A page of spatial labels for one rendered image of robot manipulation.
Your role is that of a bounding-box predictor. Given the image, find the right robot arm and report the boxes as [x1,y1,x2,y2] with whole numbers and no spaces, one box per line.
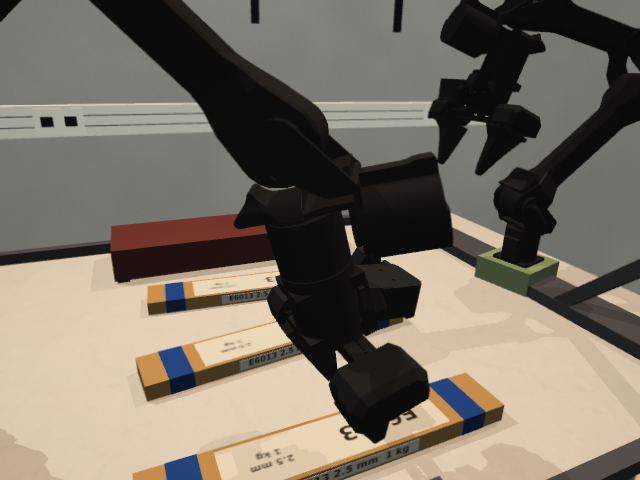
[438,0,640,268]

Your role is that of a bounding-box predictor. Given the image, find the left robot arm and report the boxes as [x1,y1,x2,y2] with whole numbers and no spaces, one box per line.
[89,0,453,336]

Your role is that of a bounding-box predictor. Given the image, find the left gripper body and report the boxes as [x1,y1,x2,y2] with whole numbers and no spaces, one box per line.
[266,256,430,435]

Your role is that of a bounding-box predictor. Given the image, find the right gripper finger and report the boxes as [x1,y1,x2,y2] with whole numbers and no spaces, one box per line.
[433,115,468,165]
[475,123,527,176]

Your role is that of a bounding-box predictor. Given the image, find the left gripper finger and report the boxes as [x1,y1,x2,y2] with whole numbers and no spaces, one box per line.
[363,422,389,444]
[278,320,337,381]

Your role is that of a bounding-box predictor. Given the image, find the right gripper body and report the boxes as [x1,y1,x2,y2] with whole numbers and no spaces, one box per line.
[429,63,541,138]

